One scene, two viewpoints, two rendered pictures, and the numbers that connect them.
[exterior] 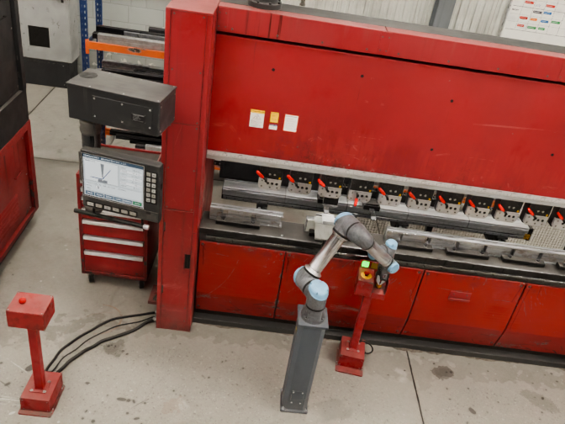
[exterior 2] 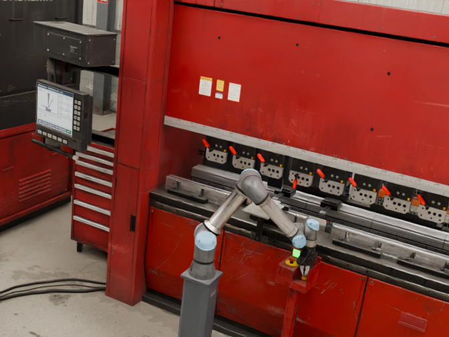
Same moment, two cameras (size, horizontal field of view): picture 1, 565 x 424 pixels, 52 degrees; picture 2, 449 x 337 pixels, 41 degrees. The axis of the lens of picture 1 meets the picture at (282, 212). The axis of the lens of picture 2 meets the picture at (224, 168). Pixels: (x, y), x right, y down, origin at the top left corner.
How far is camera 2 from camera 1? 189 cm
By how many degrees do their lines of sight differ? 29
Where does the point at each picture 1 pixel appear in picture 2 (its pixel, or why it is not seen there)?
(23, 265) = (35, 229)
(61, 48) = not seen: hidden behind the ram
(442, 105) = (379, 78)
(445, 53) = (375, 19)
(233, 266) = (177, 240)
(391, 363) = not seen: outside the picture
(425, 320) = not seen: outside the picture
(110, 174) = (53, 103)
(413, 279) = (355, 287)
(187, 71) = (137, 29)
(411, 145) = (350, 124)
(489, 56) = (423, 23)
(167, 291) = (115, 254)
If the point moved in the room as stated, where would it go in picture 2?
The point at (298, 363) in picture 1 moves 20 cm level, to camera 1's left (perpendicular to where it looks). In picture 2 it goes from (184, 327) to (155, 315)
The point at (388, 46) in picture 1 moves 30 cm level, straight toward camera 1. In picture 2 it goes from (318, 13) to (290, 12)
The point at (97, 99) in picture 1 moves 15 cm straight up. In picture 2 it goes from (50, 35) to (51, 9)
